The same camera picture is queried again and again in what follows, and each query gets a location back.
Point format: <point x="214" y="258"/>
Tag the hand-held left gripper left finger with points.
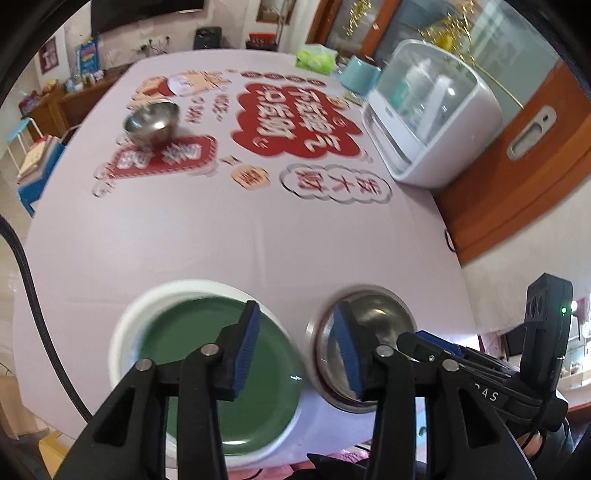
<point x="244" y="350"/>

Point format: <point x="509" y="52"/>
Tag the pink steel bowl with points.
<point x="314" y="350"/>

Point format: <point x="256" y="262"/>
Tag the white sterilizer cabinet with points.
<point x="443" y="124"/>

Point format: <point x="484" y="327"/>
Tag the red box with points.
<point x="262" y="41"/>

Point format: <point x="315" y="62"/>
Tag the deep steel bowl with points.
<point x="150" y="122"/>

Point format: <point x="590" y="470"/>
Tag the blue plastic stool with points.
<point x="41" y="184"/>

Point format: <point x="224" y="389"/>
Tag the white wall outlet strip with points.
<point x="154" y="40"/>

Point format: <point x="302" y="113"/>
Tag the black television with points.
<point x="138" y="14"/>

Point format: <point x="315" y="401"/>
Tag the green tissue box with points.
<point x="316" y="60"/>

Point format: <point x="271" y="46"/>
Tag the green plate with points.
<point x="194" y="323"/>

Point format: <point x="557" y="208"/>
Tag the stack of books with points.
<point x="37" y="154"/>

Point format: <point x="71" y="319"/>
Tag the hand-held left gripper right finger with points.
<point x="348" y="350"/>

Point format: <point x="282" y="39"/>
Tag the black cloth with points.
<point x="337" y="468"/>

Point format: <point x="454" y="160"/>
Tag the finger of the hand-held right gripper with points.
<point x="450" y="344"/>
<point x="425" y="346"/>

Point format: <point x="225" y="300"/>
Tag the round blue white stool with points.
<point x="21" y="129"/>

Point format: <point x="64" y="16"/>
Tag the black air fryer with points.
<point x="207" y="38"/>

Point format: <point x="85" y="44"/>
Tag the wooden glass sliding door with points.
<point x="531" y="194"/>

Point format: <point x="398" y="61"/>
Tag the gold hanging ornament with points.
<point x="356" y="16"/>
<point x="448" y="27"/>

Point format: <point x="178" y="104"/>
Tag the blue poster box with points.
<point x="87" y="56"/>

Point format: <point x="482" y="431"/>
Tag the person's pink pants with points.
<point x="258" y="475"/>

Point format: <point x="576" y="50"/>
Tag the yellow plastic stool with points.
<point x="57" y="447"/>

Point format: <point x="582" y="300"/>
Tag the wooden television cabinet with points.
<point x="78" y="101"/>

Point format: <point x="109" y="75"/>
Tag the pink tissue pack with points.
<point x="30" y="101"/>

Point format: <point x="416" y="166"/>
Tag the person's right hand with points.
<point x="531" y="445"/>

